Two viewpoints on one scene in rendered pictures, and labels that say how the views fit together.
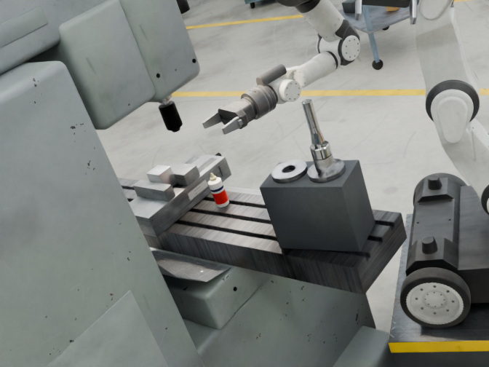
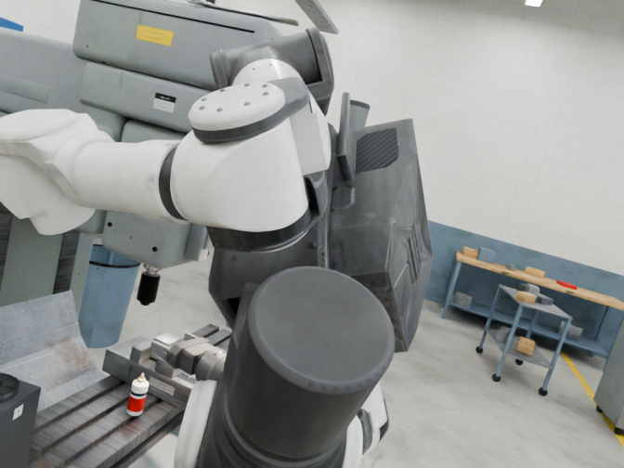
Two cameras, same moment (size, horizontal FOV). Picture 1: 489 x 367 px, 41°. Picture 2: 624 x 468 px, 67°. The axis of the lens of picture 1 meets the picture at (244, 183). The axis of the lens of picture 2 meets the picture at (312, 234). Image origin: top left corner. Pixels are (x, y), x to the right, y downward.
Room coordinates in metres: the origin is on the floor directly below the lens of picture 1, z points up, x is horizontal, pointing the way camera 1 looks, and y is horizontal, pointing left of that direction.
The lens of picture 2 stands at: (1.43, -1.04, 1.65)
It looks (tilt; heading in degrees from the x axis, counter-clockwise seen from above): 9 degrees down; 58
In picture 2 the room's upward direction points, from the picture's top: 15 degrees clockwise
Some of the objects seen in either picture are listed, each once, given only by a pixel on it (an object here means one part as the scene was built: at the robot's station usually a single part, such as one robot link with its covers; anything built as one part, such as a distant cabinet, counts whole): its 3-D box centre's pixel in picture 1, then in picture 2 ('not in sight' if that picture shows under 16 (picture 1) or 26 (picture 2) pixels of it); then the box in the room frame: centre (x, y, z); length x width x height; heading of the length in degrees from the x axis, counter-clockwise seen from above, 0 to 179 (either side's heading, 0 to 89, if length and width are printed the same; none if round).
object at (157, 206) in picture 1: (174, 187); (170, 367); (1.86, 0.21, 0.96); 0.35 x 0.15 x 0.11; 131
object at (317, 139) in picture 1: (313, 123); not in sight; (1.37, -0.19, 1.22); 0.03 x 0.03 x 0.11
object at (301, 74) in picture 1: (286, 84); not in sight; (1.93, -0.22, 1.13); 0.13 x 0.09 x 0.07; 118
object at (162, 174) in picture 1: (161, 178); (165, 347); (1.84, 0.23, 1.01); 0.06 x 0.05 x 0.06; 41
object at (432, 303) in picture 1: (434, 298); not in sight; (1.51, -0.41, 0.50); 0.20 x 0.05 x 0.20; 64
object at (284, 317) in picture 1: (262, 331); not in sight; (1.75, 0.11, 0.40); 0.81 x 0.32 x 0.60; 133
